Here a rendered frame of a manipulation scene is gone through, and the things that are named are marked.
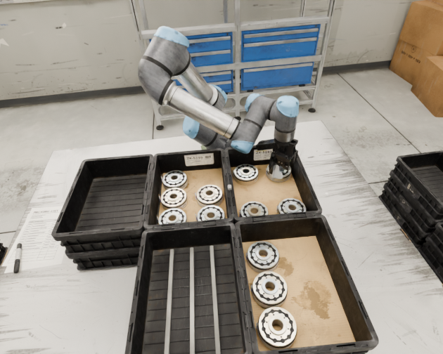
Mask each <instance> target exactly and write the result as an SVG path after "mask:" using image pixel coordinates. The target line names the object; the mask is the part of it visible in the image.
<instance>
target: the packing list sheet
mask: <svg viewBox="0 0 443 354"><path fill-rule="evenodd" d="M62 208H63V206H53V207H44V208H32V209H31V212H30V213H29V214H28V215H27V219H26V221H25V224H24V226H23V227H22V229H21V231H20V233H19V235H18V237H17V238H16V240H15V242H14V244H13V246H12V248H11V250H10V251H9V253H8V256H7V257H6V260H5V261H4V263H3V265H2V266H7V267H6V270H5V273H11V272H13V269H14V263H15V254H16V249H17V244H18V243H21V244H22V250H21V256H20V268H19V271H20V270H28V269H33V268H40V267H45V266H53V265H58V264H61V263H62V260H63V255H64V252H65V247H62V246H61V245H60V241H59V242H57V241H55V240H54V238H53V237H52V236H51V233H52V231H53V228H54V226H55V224H56V221H57V219H58V216H59V214H60V211H61V209H62Z"/></svg>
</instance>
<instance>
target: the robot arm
mask: <svg viewBox="0 0 443 354"><path fill-rule="evenodd" d="M189 44H190V43H189V40H188V39H187V38H186V37H185V36H184V35H183V34H181V33H180V32H178V31H176V30H175V29H172V28H170V27H165V26H162V27H159V28H158V30H157V32H156V33H155V34H154V37H153V38H152V40H151V42H150V44H149V46H148V48H147V49H146V52H145V53H144V54H143V57H142V59H141V60H140V62H139V65H138V77H139V81H140V83H141V86H142V87H143V89H144V91H145V92H146V93H147V94H148V96H149V97H150V98H151V99H152V100H154V101H155V102H156V103H158V104H160V105H161V106H166V105H168V106H170V107H171V108H173V109H175V110H177V111H178V112H180V113H182V114H184V115H186V117H185V119H184V122H183V132H184V133H185V134H186V135H187V136H188V137H189V138H191V139H193V140H195V141H196V142H198V143H200V144H201V145H203V146H205V147H206V149H216V148H221V149H224V150H225V149H226V148H229V147H230V145H231V147H232V148H234V149H236V150H237V151H239V152H242V153H244V154H248V153H249V152H250V151H251V149H252V147H253V145H254V144H255V141H256V140H257V138H258V136H259V134H260V132H261V130H262V128H263V126H264V125H265V123H266V121H267V120H270V121H273V122H275V127H274V139H269V140H261V141H260V142H258V143H257V144H256V148H257V151H258V150H269V149H273V152H272V153H271V157H270V162H269V175H270V178H271V180H272V181H274V178H280V179H282V178H283V174H282V173H281V172H280V171H279V170H281V169H285V170H290V167H289V166H290V165H291V164H294V162H295V161H297V154H298V150H296V149H295V146H296V145H297V144H298V140H296V139H294V137H295V129H296V124H297V116H298V114H299V100H298V99H297V98H296V97H293V96H281V97H280V98H279V99H278V100H275V99H273V98H269V97H266V96H264V95H260V94H256V93H253V94H251V95H249V96H248V98H247V100H246V104H245V111H246V112H247V114H246V116H245V118H244V120H243V122H240V121H238V120H237V119H235V118H233V117H232V116H230V115H228V114H226V113H225V112H222V110H223V108H224V106H225V104H226V102H227V95H226V94H225V92H224V91H223V90H222V89H221V88H219V87H218V86H215V85H213V84H210V85H209V84H208V83H207V82H206V81H205V80H204V78H203V77H202V75H201V74H200V73H199V71H198V70H197V69H196V68H195V66H194V65H193V63H192V62H191V55H190V53H189V52H188V50H187V48H188V47H189ZM172 77H175V78H176V79H177V80H178V81H179V82H180V83H181V84H182V85H183V86H184V88H185V89H186V90H187V91H188V92H187V91H185V90H183V89H182V88H179V87H178V86H177V85H176V82H175V81H173V80H171V78H172ZM296 153H297V154H296ZM295 156H296V158H295ZM275 163H276V164H275Z"/></svg>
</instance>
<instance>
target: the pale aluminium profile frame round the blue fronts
mask: <svg viewBox="0 0 443 354"><path fill-rule="evenodd" d="M129 3H130V6H131V12H132V16H133V19H134V25H135V28H136V34H137V38H138V41H139V47H140V51H141V56H142V57H143V54H144V53H145V52H146V49H145V45H144V42H143V38H142V35H141V33H142V32H141V26H140V22H139V16H138V12H137V9H136V2H135V0H129ZM335 4H336V0H330V3H329V7H328V15H327V17H328V23H326V26H325V30H324V33H320V34H319V37H323V41H322V45H321V52H320V55H309V56H301V57H294V58H280V59H273V60H259V61H251V62H244V63H240V45H241V41H240V0H234V25H235V27H236V31H235V32H234V35H235V41H233V45H235V63H230V64H223V65H208V66H200V67H195V68H196V69H197V70H198V71H199V73H201V72H215V71H222V70H235V79H234V80H233V92H226V93H225V94H226V95H227V98H231V99H232V102H233V107H227V108H223V110H222V112H225V113H230V112H235V113H236V117H234V118H235V119H237V120H238V121H240V120H241V117H239V116H240V112H242V111H245V106H242V105H241V104H240V100H241V98H243V97H246V96H249V95H251V94H253V93H256V94H260V95H265V94H272V93H284V92H291V91H304V93H305V94H306V96H307V97H308V99H303V100H299V105H305V104H311V105H310V107H311V108H309V109H308V111H309V112H315V111H316V110H315V109H314V107H315V106H316V99H317V96H318V91H319V84H320V81H321V74H322V70H323V64H324V60H325V56H326V49H327V45H328V39H329V35H330V29H331V25H332V21H333V14H334V10H335ZM139 5H140V9H141V15H142V19H143V26H144V29H145V30H149V29H148V22H147V17H146V11H145V7H144V3H143V0H139ZM305 6H306V0H301V6H300V17H304V11H305ZM223 9H224V23H228V3H227V0H223ZM330 17H331V20H330ZM329 22H330V23H329ZM237 26H238V31H237ZM139 34H140V38H141V40H140V39H139ZM314 61H318V62H319V63H318V67H317V71H315V72H312V75H314V74H316V78H315V79H314V78H313V77H312V80H311V84H307V85H305V84H300V85H299V86H296V85H293V86H287V87H280V88H268V89H261V90H247V91H241V92H240V83H241V79H240V70H241V69H243V68H251V67H264V66H272V65H285V64H293V63H306V62H314ZM311 89H313V94H312V93H311V92H310V91H309V90H311ZM151 100H152V99H151ZM152 104H153V109H154V113H155V118H156V122H157V125H159V126H156V129H157V130H162V129H164V126H163V125H161V121H160V120H167V119H178V118H185V117H186V115H184V114H182V113H176V114H161V113H160V106H161V105H160V104H158V103H156V102H155V101H154V100H152Z"/></svg>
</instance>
